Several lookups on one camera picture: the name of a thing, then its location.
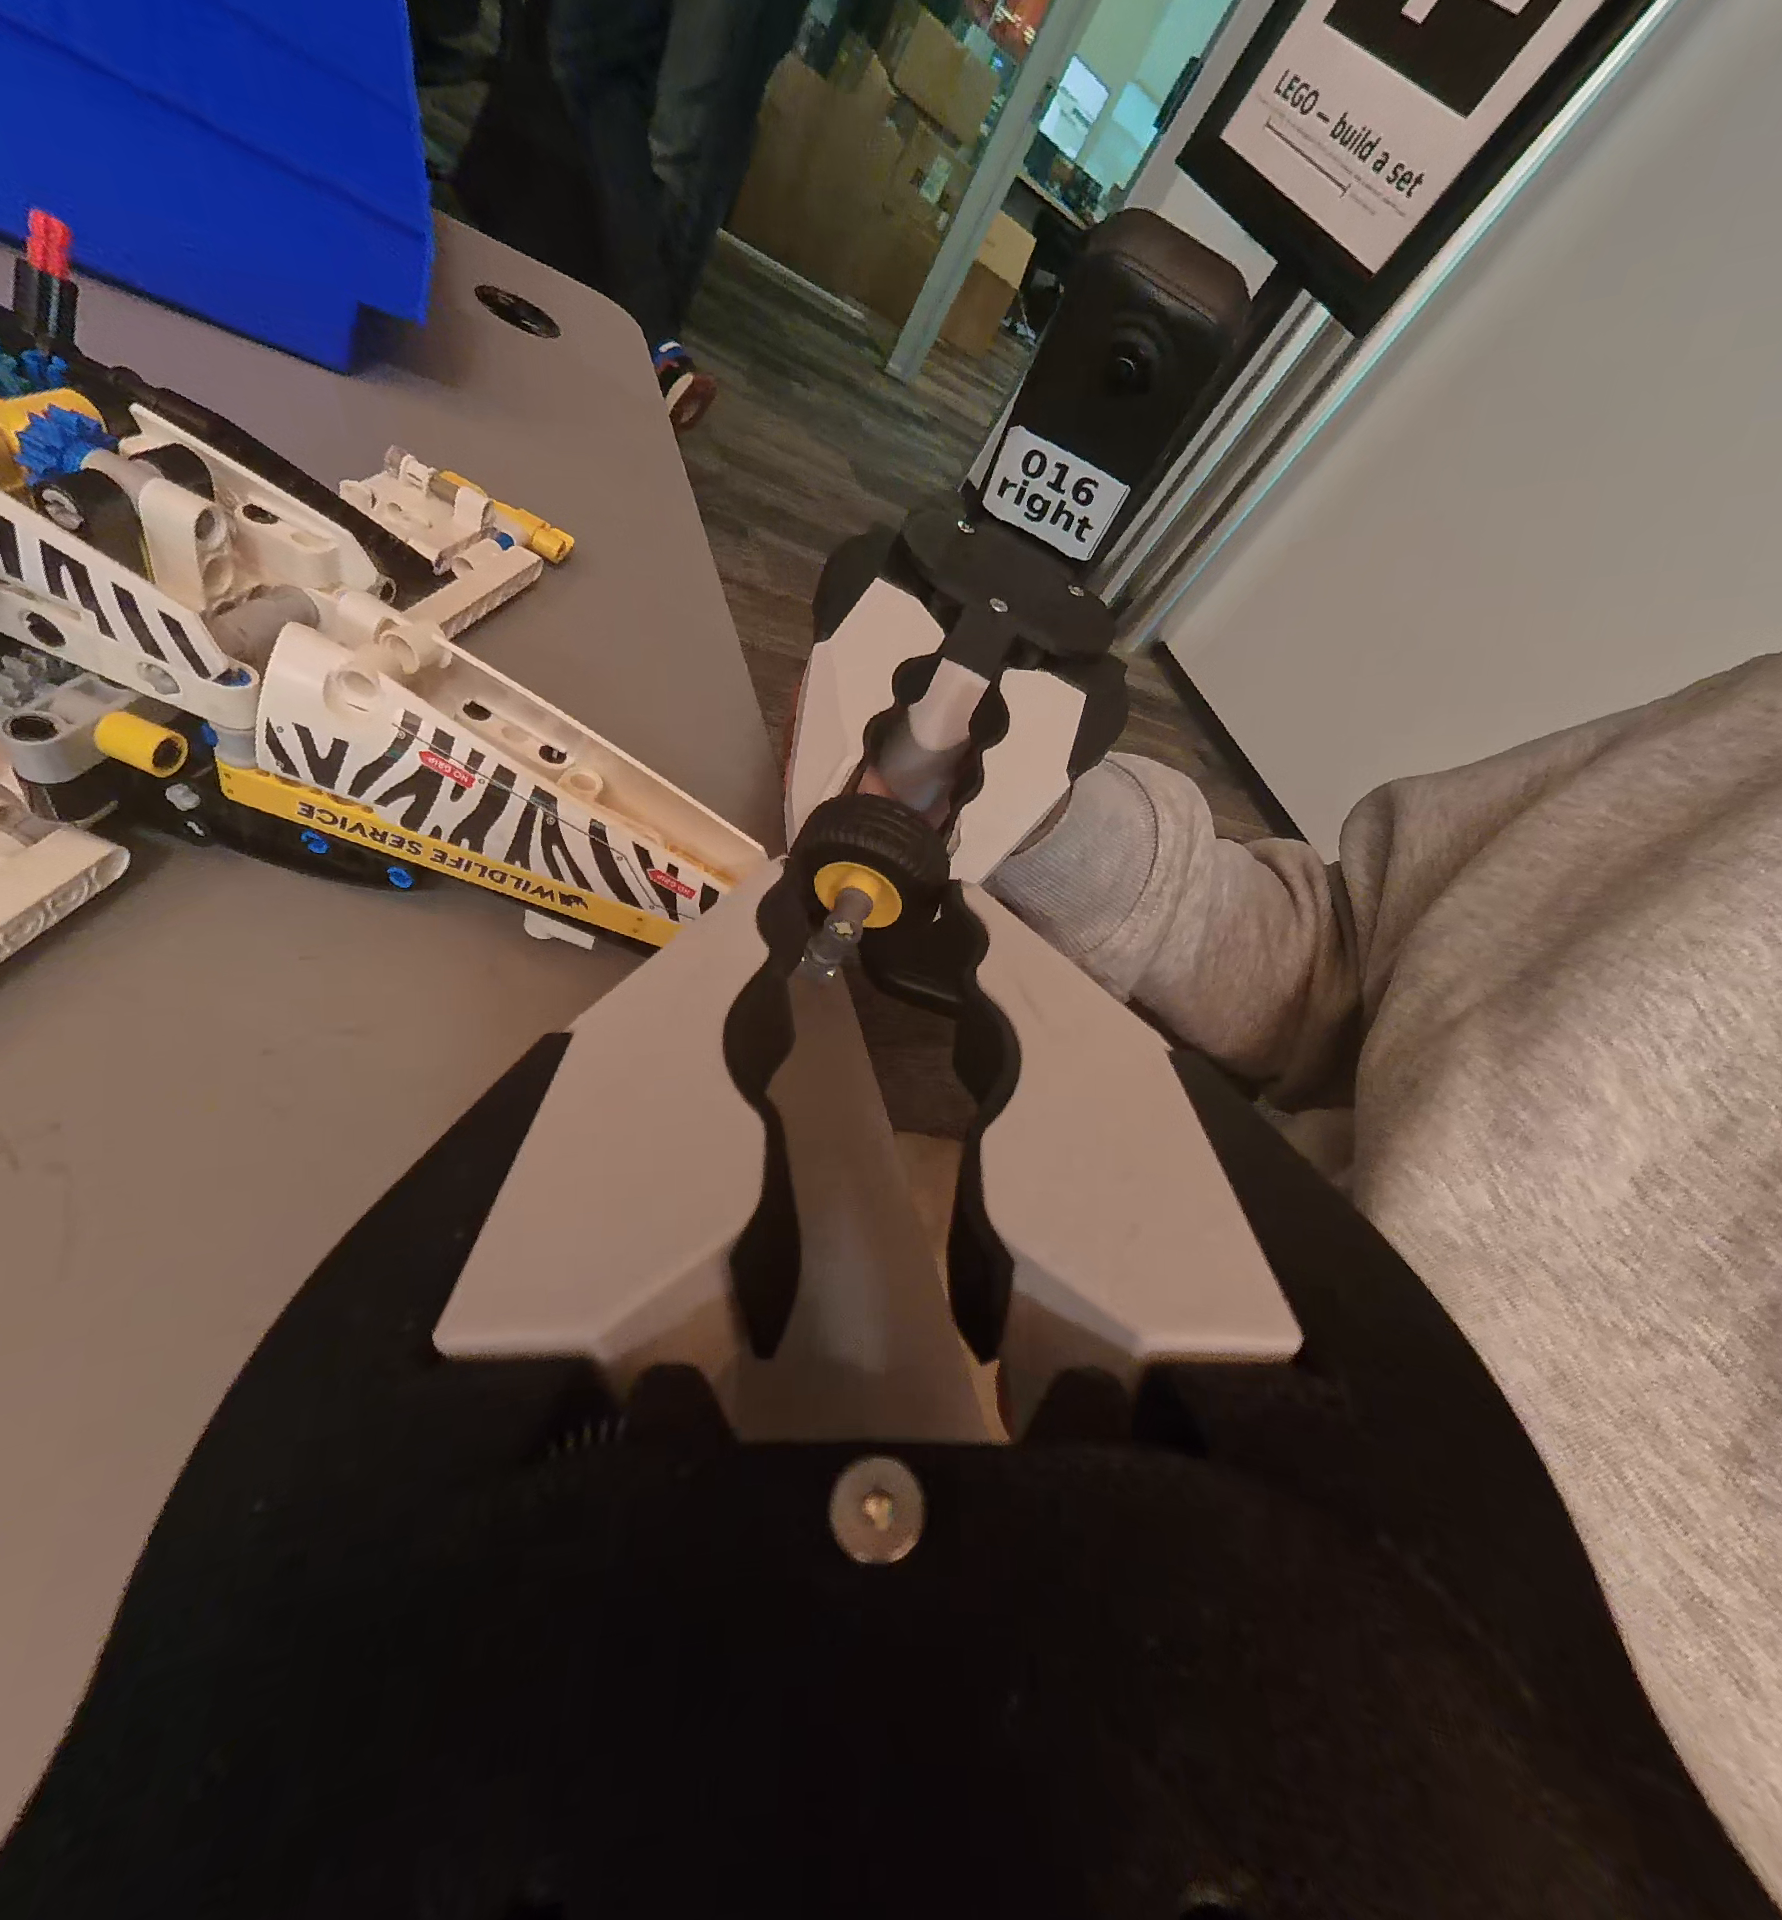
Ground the person's grey sweatshirt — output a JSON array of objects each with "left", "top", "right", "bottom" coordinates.
[{"left": 1251, "top": 622, "right": 1782, "bottom": 1920}]

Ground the black lego wheel yellow hub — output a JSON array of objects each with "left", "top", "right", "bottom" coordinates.
[{"left": 791, "top": 795, "right": 963, "bottom": 985}]

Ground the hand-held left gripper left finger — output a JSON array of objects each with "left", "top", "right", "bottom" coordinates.
[{"left": 430, "top": 866, "right": 807, "bottom": 1410}]

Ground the black framed sign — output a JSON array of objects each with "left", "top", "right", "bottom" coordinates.
[{"left": 1176, "top": 0, "right": 1660, "bottom": 336}]

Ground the zebra striped lego aircraft model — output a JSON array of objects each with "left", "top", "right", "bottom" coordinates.
[{"left": 0, "top": 210, "right": 774, "bottom": 1015}]

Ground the stack of cardboard boxes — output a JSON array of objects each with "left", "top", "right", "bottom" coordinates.
[{"left": 728, "top": 15, "right": 1044, "bottom": 359}]

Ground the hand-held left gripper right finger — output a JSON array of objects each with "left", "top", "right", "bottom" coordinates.
[{"left": 949, "top": 883, "right": 1309, "bottom": 1424}]

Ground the blue plastic bin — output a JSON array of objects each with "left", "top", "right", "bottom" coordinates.
[{"left": 0, "top": 0, "right": 432, "bottom": 371}]

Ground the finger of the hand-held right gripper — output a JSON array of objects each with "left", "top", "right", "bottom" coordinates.
[
  {"left": 949, "top": 664, "right": 1089, "bottom": 889},
  {"left": 783, "top": 578, "right": 952, "bottom": 849}
]

